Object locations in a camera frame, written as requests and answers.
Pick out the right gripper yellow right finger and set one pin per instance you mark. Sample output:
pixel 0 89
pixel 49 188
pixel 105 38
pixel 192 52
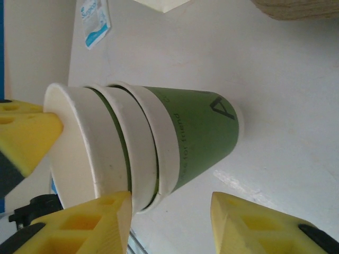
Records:
pixel 251 232

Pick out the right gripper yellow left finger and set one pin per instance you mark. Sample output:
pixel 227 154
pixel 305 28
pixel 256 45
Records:
pixel 79 230

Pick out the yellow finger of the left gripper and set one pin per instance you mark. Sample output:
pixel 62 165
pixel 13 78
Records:
pixel 29 140

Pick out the brown pulp cup carrier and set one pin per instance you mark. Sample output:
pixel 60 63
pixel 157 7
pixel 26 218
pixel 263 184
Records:
pixel 296 16
pixel 291 4

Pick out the white blue sugar packet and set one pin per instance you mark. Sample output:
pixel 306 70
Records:
pixel 95 23

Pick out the aluminium front rail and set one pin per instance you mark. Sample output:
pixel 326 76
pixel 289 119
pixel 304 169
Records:
pixel 136 246

